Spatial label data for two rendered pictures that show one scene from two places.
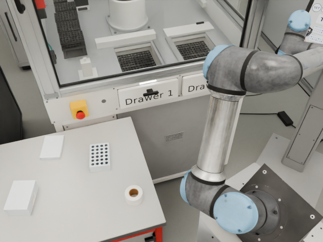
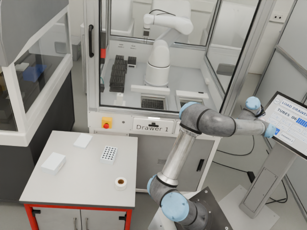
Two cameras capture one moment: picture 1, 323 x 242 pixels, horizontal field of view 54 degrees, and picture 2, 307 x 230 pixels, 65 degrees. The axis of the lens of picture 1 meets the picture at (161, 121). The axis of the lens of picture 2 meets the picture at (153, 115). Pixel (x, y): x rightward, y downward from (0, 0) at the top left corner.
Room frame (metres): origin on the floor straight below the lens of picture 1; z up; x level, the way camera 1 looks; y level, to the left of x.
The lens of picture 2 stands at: (-0.23, -0.17, 1.98)
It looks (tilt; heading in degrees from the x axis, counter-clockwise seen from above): 36 degrees down; 10
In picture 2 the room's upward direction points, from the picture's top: 9 degrees clockwise
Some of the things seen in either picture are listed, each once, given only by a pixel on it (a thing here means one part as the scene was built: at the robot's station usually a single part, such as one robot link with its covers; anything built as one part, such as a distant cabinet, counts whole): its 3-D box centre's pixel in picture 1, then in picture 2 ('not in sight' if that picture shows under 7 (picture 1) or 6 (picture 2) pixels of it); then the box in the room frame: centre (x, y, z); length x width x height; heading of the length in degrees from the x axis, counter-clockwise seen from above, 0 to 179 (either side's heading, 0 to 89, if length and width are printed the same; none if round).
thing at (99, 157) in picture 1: (100, 157); (108, 154); (0.84, 0.27, 0.78); 0.12 x 0.08 x 0.04; 8
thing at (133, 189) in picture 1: (133, 195); (120, 183); (0.65, 0.11, 0.78); 0.07 x 0.07 x 0.04
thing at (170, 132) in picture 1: (139, 99); (150, 132); (1.62, 0.15, 0.40); 1.03 x 0.95 x 0.80; 107
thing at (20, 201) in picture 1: (21, 198); (54, 163); (0.64, 0.54, 0.79); 0.13 x 0.09 x 0.05; 1
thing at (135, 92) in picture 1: (148, 93); (152, 125); (1.14, 0.06, 0.87); 0.29 x 0.02 x 0.11; 107
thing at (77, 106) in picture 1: (79, 110); (107, 122); (1.03, 0.37, 0.88); 0.07 x 0.05 x 0.07; 107
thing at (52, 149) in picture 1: (52, 147); (83, 140); (0.91, 0.49, 0.77); 0.13 x 0.09 x 0.02; 3
